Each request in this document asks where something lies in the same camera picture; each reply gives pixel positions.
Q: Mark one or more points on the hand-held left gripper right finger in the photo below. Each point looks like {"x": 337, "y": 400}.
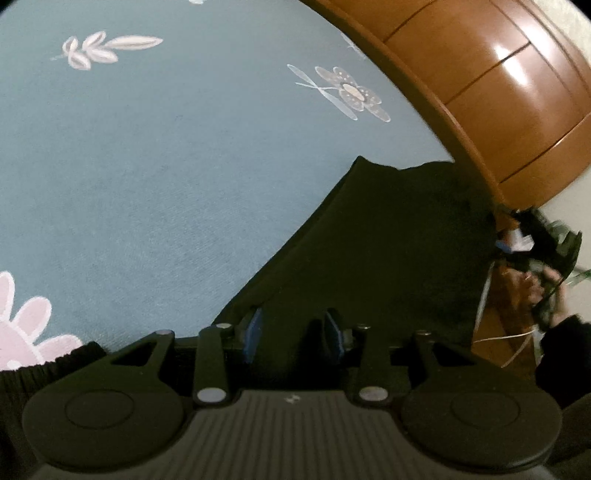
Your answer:
{"x": 333, "y": 334}

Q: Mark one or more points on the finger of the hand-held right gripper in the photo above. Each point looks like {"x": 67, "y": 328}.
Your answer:
{"x": 505, "y": 247}

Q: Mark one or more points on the person's right forearm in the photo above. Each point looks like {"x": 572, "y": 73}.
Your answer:
{"x": 565, "y": 360}

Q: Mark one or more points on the person's right hand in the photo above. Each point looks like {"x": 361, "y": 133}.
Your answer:
{"x": 526, "y": 290}

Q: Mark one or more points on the wooden headboard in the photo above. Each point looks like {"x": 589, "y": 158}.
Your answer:
{"x": 485, "y": 83}

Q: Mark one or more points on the blue floral bed sheet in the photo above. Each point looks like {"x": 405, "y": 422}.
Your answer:
{"x": 161, "y": 161}

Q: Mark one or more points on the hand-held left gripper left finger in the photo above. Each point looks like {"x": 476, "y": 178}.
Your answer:
{"x": 254, "y": 330}

